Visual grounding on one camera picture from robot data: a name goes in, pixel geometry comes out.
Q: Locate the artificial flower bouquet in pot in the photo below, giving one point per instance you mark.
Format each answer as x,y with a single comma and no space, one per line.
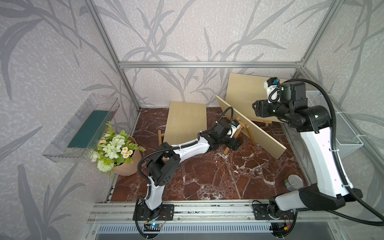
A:
117,153

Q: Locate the white wire mesh basket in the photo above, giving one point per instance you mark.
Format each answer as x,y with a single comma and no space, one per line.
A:
347,140

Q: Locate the brown plastic grid piece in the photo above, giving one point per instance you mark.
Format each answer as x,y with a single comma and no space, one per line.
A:
277,131

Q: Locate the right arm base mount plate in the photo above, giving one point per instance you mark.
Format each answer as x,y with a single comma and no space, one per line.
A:
268,212

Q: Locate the aluminium front rail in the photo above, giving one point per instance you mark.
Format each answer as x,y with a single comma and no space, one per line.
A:
222,211

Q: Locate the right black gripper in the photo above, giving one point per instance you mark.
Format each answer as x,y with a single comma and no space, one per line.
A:
261,105

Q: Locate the wooden easel frame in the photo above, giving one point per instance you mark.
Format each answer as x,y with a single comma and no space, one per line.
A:
261,121
237,134
160,137

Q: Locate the light plywood board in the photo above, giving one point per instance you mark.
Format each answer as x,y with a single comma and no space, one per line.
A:
259,137
184,122
243,91

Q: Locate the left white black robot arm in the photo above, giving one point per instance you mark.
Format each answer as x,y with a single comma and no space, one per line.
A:
159,167

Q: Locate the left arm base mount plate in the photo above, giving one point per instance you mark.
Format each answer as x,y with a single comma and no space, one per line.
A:
164,212

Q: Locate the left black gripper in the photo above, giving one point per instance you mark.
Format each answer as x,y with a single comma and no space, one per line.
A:
237,146

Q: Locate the clear plastic wall tray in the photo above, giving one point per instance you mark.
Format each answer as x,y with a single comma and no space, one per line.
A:
77,140

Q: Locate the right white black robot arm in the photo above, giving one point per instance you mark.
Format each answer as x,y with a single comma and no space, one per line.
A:
333,189

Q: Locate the round metal tin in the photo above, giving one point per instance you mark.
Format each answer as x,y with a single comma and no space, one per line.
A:
293,183

